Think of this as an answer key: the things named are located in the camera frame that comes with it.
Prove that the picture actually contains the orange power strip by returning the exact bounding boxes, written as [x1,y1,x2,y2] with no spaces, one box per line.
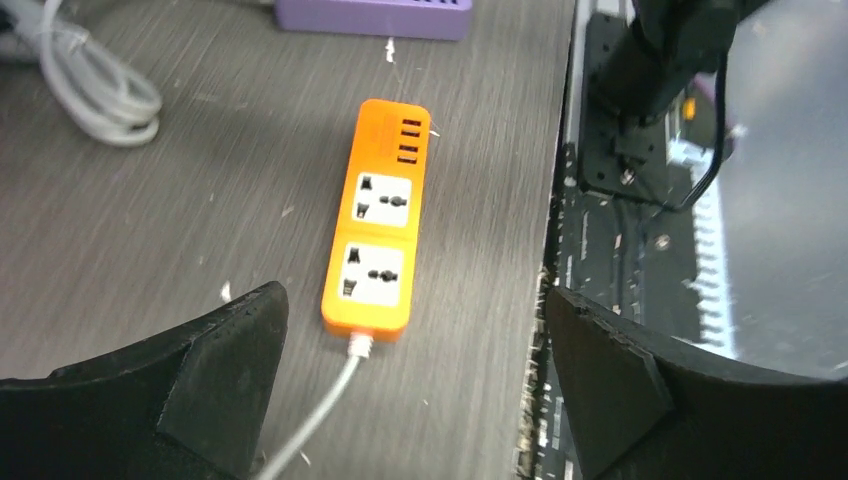
[321,99,431,342]

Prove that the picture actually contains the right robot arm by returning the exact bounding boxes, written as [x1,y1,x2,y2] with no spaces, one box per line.
[590,0,768,123]

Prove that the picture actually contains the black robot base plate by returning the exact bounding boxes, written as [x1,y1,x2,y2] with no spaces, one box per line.
[516,0,737,480]

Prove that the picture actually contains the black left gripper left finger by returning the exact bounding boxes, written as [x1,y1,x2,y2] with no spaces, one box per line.
[1,281,288,479]

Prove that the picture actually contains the purple power strip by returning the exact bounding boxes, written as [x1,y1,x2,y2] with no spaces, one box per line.
[274,0,473,41]

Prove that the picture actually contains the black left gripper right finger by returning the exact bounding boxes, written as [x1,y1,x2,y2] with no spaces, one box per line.
[545,287,847,479]

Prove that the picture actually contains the purple strip white cable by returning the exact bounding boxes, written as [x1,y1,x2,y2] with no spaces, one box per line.
[0,0,164,148]

